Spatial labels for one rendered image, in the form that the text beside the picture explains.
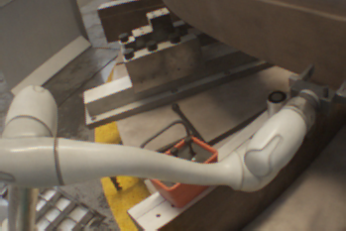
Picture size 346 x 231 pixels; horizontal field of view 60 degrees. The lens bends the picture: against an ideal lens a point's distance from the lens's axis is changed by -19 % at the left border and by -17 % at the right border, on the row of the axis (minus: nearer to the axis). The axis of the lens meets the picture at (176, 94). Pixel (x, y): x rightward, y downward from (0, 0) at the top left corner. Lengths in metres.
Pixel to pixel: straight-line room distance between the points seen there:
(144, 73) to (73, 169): 1.44
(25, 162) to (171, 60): 1.51
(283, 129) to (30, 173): 0.52
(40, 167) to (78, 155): 0.09
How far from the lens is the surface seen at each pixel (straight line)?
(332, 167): 1.63
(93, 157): 0.66
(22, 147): 0.67
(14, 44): 3.88
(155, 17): 2.05
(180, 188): 1.00
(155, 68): 2.04
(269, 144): 0.71
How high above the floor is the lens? 1.52
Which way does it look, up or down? 33 degrees down
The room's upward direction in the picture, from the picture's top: 16 degrees counter-clockwise
